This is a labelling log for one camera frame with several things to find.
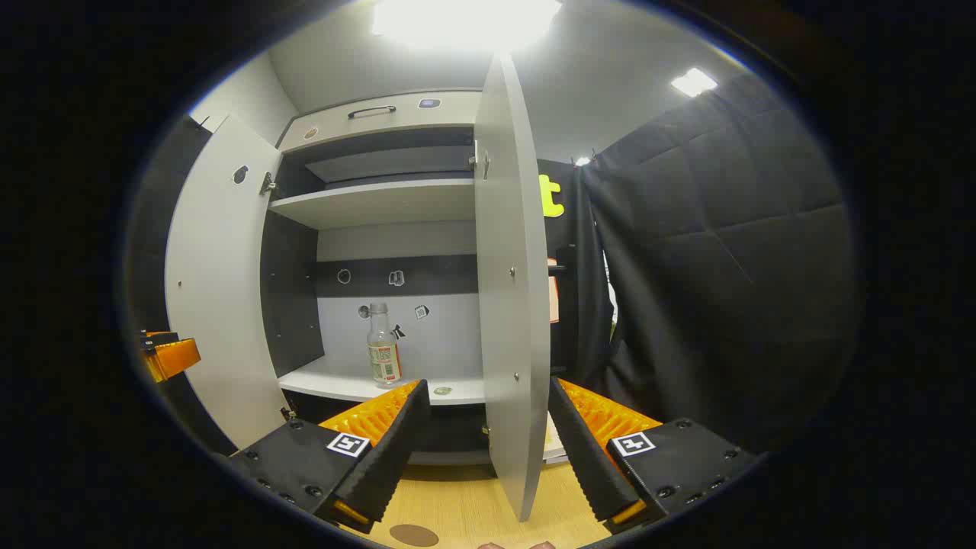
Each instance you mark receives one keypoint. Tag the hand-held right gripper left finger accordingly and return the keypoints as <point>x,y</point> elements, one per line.
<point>396,442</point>

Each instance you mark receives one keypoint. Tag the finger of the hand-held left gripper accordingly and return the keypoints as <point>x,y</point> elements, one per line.
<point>160,338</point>
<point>174,360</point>

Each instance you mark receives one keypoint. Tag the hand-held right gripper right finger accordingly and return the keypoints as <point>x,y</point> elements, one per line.
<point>583,450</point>

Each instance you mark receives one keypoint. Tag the grey cabinet door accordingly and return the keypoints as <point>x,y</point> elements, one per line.
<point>221,290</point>
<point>512,305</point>

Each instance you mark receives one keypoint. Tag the clear plastic bottle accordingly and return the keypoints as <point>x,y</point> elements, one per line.
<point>383,351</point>

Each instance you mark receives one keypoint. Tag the round brown coaster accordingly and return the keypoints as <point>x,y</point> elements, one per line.
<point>414,535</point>

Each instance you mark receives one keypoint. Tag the grey and dark cabinet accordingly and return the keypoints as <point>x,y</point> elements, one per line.
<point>381,202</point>

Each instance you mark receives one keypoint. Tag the ceiling light panel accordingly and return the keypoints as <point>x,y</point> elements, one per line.
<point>694,81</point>
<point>465,19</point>

